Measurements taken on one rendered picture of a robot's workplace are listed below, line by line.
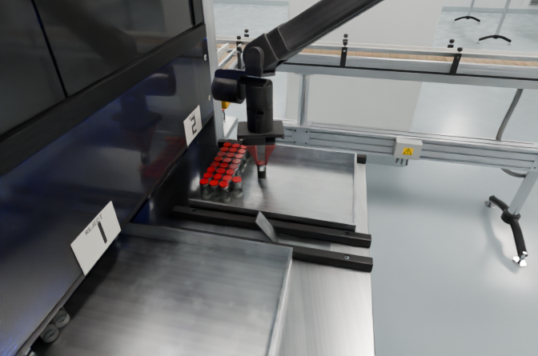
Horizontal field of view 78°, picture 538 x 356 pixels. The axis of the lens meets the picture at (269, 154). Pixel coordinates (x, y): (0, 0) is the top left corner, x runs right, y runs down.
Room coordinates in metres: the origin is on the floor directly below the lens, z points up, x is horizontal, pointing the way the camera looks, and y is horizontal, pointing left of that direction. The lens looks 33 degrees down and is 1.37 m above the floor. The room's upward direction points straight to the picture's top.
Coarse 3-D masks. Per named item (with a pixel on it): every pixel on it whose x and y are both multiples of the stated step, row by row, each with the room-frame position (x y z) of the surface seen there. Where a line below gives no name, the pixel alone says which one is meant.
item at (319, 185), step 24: (240, 144) 0.77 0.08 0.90; (288, 168) 0.69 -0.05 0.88; (312, 168) 0.69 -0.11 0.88; (336, 168) 0.69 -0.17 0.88; (264, 192) 0.60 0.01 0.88; (288, 192) 0.60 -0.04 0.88; (312, 192) 0.60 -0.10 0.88; (336, 192) 0.60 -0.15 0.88; (264, 216) 0.50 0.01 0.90; (288, 216) 0.49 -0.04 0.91; (312, 216) 0.52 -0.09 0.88; (336, 216) 0.52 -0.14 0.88
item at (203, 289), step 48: (144, 240) 0.45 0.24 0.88; (192, 240) 0.44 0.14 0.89; (240, 240) 0.42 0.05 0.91; (96, 288) 0.35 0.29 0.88; (144, 288) 0.35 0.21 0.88; (192, 288) 0.35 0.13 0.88; (240, 288) 0.35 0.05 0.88; (96, 336) 0.27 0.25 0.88; (144, 336) 0.27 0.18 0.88; (192, 336) 0.27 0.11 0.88; (240, 336) 0.27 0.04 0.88
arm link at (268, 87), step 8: (240, 80) 0.66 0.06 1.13; (248, 80) 0.65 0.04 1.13; (256, 80) 0.65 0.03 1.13; (264, 80) 0.64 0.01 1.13; (240, 88) 0.65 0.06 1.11; (248, 88) 0.63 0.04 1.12; (256, 88) 0.62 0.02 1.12; (264, 88) 0.63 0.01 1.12; (272, 88) 0.65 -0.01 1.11; (240, 96) 0.65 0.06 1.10; (248, 96) 0.63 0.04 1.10; (256, 96) 0.62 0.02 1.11; (264, 96) 0.63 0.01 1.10; (272, 96) 0.65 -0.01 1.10; (248, 104) 0.63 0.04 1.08; (256, 104) 0.62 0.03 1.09; (264, 104) 0.63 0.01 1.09; (272, 104) 0.64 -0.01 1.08
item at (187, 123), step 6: (198, 108) 0.70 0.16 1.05; (192, 114) 0.66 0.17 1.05; (198, 114) 0.69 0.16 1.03; (186, 120) 0.63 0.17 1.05; (192, 120) 0.66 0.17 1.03; (198, 120) 0.69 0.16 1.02; (186, 126) 0.63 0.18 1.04; (198, 126) 0.68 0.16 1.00; (186, 132) 0.62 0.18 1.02; (198, 132) 0.68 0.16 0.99; (186, 138) 0.62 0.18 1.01; (192, 138) 0.65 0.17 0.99
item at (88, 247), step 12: (108, 204) 0.37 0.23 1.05; (96, 216) 0.34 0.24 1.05; (108, 216) 0.36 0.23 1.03; (96, 228) 0.33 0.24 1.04; (108, 228) 0.35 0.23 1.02; (84, 240) 0.31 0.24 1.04; (96, 240) 0.33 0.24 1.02; (108, 240) 0.34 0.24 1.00; (84, 252) 0.30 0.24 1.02; (96, 252) 0.32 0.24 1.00; (84, 264) 0.29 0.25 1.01
